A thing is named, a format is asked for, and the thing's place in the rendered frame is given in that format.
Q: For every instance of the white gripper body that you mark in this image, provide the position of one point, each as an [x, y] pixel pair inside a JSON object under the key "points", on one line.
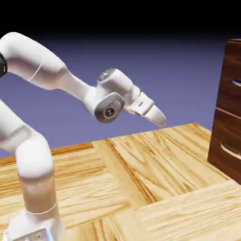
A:
{"points": [[156, 114]]}

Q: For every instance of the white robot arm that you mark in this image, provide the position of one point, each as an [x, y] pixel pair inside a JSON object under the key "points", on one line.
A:
{"points": [[47, 71]]}

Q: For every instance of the dark wood drawer front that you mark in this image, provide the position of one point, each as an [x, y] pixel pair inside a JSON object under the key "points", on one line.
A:
{"points": [[226, 131], [228, 90]]}

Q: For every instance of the dark wood cabinet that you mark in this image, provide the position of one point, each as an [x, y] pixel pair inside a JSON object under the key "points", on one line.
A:
{"points": [[228, 120]]}

